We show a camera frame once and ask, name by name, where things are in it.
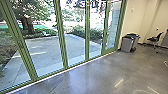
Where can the black office chair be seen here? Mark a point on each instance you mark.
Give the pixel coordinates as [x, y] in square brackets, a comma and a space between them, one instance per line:
[155, 39]

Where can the green framed glass door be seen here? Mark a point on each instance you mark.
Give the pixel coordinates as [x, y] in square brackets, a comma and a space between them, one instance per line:
[104, 30]

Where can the green bushes outside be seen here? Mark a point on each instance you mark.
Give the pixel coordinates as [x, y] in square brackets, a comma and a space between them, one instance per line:
[81, 32]

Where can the grey indoor trash bin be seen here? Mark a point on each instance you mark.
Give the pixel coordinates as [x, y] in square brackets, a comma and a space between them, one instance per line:
[126, 44]

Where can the white wall switch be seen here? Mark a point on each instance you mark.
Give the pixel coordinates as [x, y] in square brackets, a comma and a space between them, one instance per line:
[132, 10]

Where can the tree outside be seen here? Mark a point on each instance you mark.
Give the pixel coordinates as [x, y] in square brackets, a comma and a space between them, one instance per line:
[28, 20]

